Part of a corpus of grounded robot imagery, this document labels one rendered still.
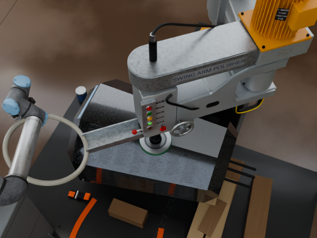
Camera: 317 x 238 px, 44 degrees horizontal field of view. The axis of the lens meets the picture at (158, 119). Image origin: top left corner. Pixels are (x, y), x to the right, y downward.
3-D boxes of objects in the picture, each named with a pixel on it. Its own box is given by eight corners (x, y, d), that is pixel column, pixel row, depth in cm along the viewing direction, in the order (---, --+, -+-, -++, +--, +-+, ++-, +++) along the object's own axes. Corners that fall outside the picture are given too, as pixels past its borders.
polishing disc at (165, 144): (133, 143, 264) (133, 142, 263) (152, 121, 273) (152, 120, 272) (159, 159, 258) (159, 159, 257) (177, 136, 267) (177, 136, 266)
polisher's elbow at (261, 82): (236, 70, 248) (242, 48, 232) (266, 66, 250) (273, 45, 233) (244, 94, 238) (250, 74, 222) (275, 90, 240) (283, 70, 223)
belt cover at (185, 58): (282, 26, 229) (290, 3, 214) (304, 57, 216) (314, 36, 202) (123, 68, 213) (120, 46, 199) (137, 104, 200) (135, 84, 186)
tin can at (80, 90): (87, 92, 391) (85, 85, 380) (88, 101, 386) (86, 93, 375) (77, 95, 390) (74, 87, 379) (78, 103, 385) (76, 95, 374)
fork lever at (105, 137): (184, 103, 258) (185, 98, 254) (195, 127, 248) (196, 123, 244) (81, 132, 247) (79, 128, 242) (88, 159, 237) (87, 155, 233)
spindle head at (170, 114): (187, 97, 256) (192, 50, 218) (200, 124, 245) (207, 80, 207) (134, 112, 250) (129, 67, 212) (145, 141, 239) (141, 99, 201)
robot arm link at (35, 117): (27, 207, 165) (52, 109, 218) (0, 194, 159) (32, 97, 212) (12, 220, 170) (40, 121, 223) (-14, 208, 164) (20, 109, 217)
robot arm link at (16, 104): (25, 113, 204) (33, 96, 212) (5, 100, 199) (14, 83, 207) (17, 120, 210) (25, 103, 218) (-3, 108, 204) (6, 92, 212)
